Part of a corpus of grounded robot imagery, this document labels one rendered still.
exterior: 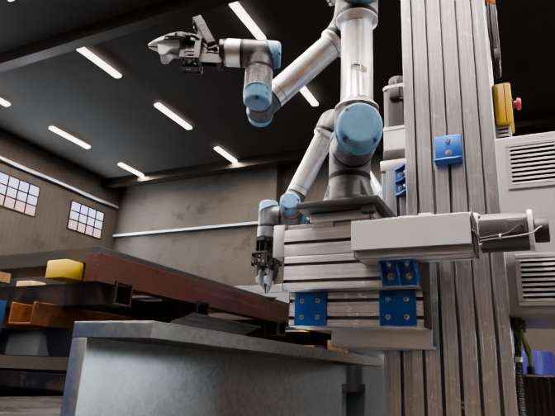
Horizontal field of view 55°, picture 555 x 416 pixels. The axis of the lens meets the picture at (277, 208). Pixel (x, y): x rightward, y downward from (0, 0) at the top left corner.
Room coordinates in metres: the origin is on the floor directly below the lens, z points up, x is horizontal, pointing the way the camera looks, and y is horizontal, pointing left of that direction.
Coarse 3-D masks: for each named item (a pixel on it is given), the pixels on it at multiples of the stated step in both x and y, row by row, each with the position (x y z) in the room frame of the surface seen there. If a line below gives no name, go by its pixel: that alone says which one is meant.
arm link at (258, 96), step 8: (248, 64) 1.23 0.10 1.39; (256, 64) 1.22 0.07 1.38; (264, 64) 1.22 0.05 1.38; (248, 72) 1.23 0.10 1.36; (256, 72) 1.22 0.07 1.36; (264, 72) 1.22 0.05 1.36; (272, 72) 1.25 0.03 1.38; (248, 80) 1.23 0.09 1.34; (256, 80) 1.22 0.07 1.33; (264, 80) 1.22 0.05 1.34; (272, 80) 1.25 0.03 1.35; (248, 88) 1.23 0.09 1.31; (256, 88) 1.22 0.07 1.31; (264, 88) 1.22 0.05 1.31; (248, 96) 1.23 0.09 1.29; (256, 96) 1.22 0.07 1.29; (264, 96) 1.23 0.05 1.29; (272, 96) 1.26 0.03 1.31; (248, 104) 1.26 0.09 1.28; (256, 104) 1.25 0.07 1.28; (264, 104) 1.25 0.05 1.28
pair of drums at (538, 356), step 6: (522, 354) 4.58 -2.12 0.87; (534, 354) 4.57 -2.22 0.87; (540, 354) 4.58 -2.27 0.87; (546, 354) 4.60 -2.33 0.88; (552, 354) 4.65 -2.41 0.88; (534, 360) 4.57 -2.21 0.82; (540, 360) 4.58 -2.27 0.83; (546, 360) 4.60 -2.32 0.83; (552, 360) 4.65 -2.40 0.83; (534, 366) 4.57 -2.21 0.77; (540, 366) 4.58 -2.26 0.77; (546, 366) 4.59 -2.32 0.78; (552, 366) 4.64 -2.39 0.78; (540, 372) 4.57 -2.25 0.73; (546, 372) 4.59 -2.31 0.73; (552, 372) 4.63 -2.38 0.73
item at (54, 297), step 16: (0, 288) 1.32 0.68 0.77; (16, 288) 1.29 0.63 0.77; (32, 288) 1.26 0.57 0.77; (48, 288) 1.24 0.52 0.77; (64, 288) 1.21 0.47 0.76; (80, 288) 1.18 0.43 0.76; (96, 288) 1.16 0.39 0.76; (112, 288) 1.14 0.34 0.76; (32, 304) 1.26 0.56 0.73; (64, 304) 1.20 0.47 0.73; (80, 304) 1.18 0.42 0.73; (96, 304) 1.16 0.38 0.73; (112, 304) 1.13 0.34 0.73; (128, 304) 1.17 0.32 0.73
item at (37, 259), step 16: (0, 256) 1.30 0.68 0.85; (16, 256) 1.27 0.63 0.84; (32, 256) 1.24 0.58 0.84; (48, 256) 1.22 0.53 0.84; (64, 256) 1.19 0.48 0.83; (80, 256) 1.16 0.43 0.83; (128, 256) 1.22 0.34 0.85; (16, 272) 1.34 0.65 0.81; (32, 272) 1.32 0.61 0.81; (176, 272) 1.37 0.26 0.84; (288, 304) 1.94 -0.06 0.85
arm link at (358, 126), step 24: (336, 0) 1.25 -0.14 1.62; (360, 0) 1.18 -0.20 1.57; (336, 24) 1.26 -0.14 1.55; (360, 24) 1.21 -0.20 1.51; (360, 48) 1.20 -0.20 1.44; (360, 72) 1.20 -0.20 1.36; (360, 96) 1.20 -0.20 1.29; (336, 120) 1.23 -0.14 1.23; (360, 120) 1.18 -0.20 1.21; (336, 144) 1.25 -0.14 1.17; (360, 144) 1.19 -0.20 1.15
